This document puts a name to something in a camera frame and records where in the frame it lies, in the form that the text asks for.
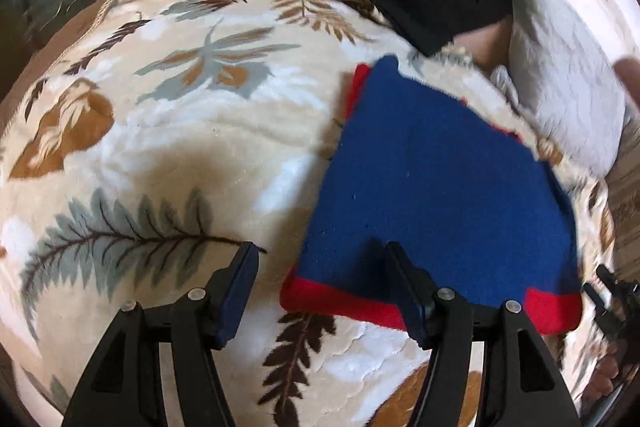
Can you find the person's right hand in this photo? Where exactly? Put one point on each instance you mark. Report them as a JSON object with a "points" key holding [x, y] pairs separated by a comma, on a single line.
{"points": [[602, 372]]}

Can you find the grey quilted pillow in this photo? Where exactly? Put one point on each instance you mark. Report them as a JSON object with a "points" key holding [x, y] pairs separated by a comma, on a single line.
{"points": [[560, 72]]}

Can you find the leaf print blanket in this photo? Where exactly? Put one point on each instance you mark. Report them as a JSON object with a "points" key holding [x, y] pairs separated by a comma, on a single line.
{"points": [[175, 147]]}

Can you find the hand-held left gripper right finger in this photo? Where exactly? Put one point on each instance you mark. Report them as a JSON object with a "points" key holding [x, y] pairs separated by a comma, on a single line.
{"points": [[410, 302]]}

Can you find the red and blue sweater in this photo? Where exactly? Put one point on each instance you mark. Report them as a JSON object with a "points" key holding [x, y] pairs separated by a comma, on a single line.
{"points": [[440, 177]]}

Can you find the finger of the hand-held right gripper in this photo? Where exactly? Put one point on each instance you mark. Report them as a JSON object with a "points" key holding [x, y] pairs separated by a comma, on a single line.
{"points": [[607, 294]]}

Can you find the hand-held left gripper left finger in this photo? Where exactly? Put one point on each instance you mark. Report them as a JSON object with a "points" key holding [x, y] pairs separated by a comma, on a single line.
{"points": [[240, 292]]}

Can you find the striped brown sofa cushion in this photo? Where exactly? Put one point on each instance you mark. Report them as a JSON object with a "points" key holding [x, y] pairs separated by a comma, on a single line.
{"points": [[627, 207]]}

